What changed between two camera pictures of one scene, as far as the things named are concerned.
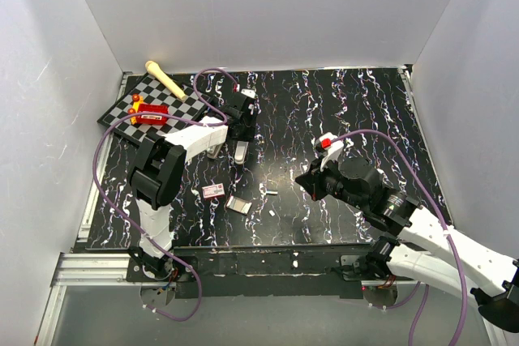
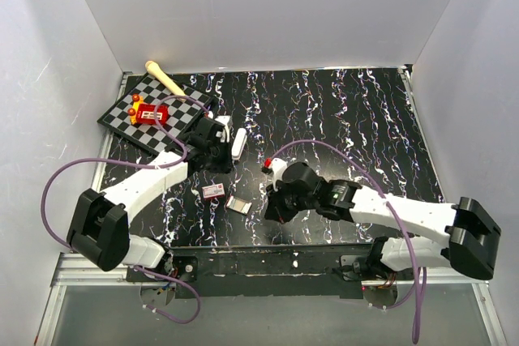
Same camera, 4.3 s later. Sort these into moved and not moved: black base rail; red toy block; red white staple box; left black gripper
Moved: left black gripper
Not moved: red white staple box; red toy block; black base rail
